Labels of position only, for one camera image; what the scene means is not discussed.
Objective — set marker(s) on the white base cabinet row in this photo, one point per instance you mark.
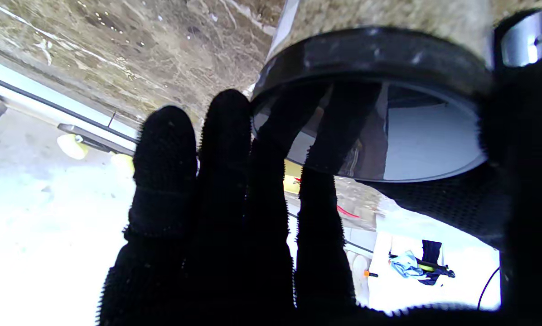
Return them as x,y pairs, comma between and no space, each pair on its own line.
35,97

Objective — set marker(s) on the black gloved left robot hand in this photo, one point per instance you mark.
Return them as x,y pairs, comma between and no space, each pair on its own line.
461,199

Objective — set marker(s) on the blue cloth bundle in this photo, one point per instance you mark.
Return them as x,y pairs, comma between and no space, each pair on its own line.
407,265

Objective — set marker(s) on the yellow fruit piece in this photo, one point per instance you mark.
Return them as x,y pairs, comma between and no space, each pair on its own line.
71,146
122,163

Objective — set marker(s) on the black round jar lid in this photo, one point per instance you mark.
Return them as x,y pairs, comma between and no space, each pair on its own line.
425,136

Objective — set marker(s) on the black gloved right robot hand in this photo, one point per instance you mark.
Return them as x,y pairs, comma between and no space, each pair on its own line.
216,253

